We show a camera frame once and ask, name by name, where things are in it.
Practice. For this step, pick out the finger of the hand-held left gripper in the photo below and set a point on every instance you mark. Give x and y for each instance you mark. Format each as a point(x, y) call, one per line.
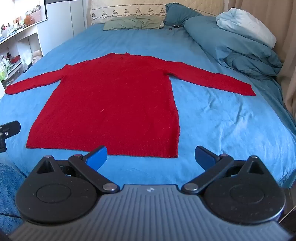
point(10, 129)

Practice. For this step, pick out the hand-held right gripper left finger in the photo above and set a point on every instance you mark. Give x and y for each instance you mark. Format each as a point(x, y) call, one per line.
point(98, 157)

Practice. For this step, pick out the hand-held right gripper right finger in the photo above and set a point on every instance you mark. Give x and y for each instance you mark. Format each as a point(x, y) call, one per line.
point(203, 157)

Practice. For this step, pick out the red knit sweater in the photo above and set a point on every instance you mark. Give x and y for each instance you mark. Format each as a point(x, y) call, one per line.
point(108, 102)

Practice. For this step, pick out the bed with blue sheet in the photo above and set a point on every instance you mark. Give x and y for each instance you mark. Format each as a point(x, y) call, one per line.
point(219, 129)

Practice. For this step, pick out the blue fluffy rug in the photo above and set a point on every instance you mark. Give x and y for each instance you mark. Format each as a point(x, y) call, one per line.
point(9, 185)

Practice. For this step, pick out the green bottles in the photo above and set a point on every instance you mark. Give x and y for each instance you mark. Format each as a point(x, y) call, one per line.
point(4, 68)

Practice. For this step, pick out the red box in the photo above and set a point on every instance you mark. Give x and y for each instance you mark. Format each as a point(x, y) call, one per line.
point(15, 59)

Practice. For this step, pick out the clear plastic bag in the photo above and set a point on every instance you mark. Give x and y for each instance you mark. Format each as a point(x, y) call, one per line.
point(36, 55)

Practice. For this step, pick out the white shelf unit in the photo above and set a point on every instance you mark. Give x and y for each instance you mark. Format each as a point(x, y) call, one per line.
point(25, 39)

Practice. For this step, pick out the orange jar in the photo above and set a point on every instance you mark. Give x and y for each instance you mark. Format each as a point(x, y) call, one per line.
point(29, 20)

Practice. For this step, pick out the pink container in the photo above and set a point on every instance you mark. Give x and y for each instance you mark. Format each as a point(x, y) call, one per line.
point(36, 15)

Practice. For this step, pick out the teal duvet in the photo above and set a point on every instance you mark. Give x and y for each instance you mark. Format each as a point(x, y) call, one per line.
point(219, 39)

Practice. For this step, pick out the white wardrobe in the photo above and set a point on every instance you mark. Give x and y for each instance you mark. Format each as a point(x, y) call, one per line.
point(62, 20)

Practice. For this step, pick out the green pillow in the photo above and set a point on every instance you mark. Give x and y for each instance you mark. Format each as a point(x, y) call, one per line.
point(131, 23)

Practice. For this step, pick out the white pillow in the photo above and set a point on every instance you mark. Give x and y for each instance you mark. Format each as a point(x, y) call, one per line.
point(247, 25)

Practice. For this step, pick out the teal pillow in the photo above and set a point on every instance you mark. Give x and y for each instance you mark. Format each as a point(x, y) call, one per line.
point(178, 14)

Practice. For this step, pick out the cream embroidered pillow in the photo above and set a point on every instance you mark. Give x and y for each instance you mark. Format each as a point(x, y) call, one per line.
point(120, 8)

